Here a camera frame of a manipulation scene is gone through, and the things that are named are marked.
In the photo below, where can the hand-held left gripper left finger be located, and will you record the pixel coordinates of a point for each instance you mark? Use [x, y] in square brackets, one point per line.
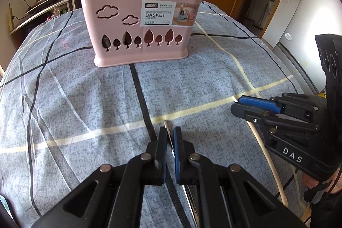
[160, 164]

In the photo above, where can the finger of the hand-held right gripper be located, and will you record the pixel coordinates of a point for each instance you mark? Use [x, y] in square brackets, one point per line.
[256, 102]
[245, 111]

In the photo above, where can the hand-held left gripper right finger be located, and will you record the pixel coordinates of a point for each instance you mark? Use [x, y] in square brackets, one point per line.
[177, 161]

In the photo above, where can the wooden chopstick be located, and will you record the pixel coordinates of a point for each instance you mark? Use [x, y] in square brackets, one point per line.
[267, 161]

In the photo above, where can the metal chopstick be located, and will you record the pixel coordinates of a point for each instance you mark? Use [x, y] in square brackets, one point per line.
[168, 134]

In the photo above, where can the pink plastic chopstick basket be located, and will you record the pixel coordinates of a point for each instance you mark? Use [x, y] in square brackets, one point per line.
[120, 38]

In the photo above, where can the person's right hand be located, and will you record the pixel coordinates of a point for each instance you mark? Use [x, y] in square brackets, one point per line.
[312, 183]

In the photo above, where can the blue plaid tablecloth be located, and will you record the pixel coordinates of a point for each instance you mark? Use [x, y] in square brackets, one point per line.
[80, 110]

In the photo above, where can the silver refrigerator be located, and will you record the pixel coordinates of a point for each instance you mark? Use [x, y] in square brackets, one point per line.
[307, 17]

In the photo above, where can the black gas stove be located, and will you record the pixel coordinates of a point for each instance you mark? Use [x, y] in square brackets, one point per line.
[40, 7]

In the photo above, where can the beige power strip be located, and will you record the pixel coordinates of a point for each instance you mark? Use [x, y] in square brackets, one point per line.
[11, 19]

